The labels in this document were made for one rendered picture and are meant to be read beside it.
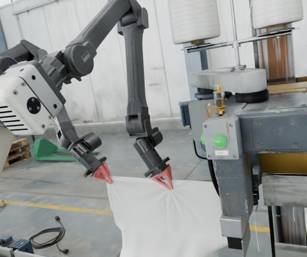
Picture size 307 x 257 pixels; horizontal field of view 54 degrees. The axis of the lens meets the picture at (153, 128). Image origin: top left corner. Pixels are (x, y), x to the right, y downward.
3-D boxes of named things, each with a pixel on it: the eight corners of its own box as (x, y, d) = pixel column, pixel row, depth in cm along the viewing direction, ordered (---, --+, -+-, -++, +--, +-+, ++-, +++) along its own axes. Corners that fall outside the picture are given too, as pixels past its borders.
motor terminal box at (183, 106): (183, 133, 119) (179, 105, 117) (181, 127, 130) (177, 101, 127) (204, 130, 119) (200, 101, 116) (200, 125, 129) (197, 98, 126)
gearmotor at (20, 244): (-9, 260, 219) (-15, 242, 216) (8, 248, 232) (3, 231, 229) (18, 267, 205) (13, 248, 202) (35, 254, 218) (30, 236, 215)
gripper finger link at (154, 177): (183, 179, 106) (169, 157, 106) (176, 188, 99) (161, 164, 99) (169, 186, 109) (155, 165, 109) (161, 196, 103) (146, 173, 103)
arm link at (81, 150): (67, 154, 120) (69, 146, 116) (80, 145, 125) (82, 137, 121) (79, 165, 119) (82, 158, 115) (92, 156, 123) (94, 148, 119)
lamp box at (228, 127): (206, 159, 70) (202, 122, 68) (211, 153, 74) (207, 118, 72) (238, 159, 67) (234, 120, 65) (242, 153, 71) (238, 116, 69)
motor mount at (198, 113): (192, 142, 118) (186, 102, 114) (197, 137, 123) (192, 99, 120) (267, 140, 104) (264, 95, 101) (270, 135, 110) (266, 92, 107)
